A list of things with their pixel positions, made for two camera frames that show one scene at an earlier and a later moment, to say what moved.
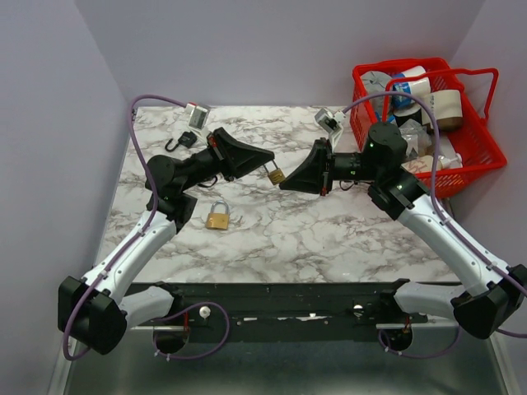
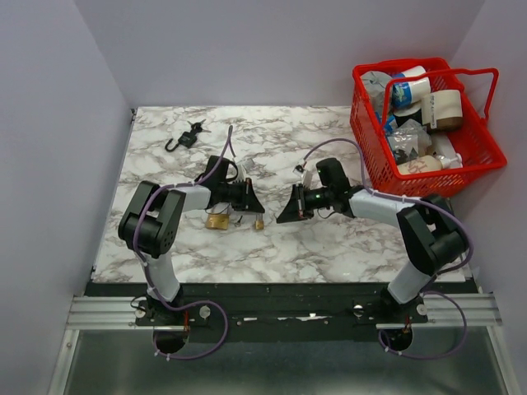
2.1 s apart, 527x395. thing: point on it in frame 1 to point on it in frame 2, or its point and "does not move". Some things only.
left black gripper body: x=227 y=162 to x=240 y=194
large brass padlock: x=218 y=220 does not move
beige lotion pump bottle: x=423 y=164 does not move
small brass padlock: x=277 y=175 to x=259 y=224
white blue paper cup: x=420 y=88 does not move
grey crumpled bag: x=375 y=82 does not move
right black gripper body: x=324 y=168 to x=302 y=213
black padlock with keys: x=187 y=139 does not move
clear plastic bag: x=416 y=135 does not move
